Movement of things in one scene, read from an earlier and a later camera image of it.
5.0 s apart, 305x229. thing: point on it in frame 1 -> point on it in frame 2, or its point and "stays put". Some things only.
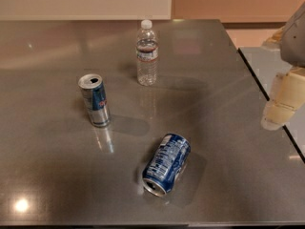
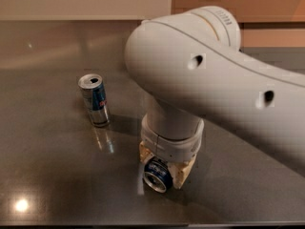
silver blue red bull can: [95, 97] stays put
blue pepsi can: [166, 163] stays put
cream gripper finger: [287, 94] -> [180, 171]
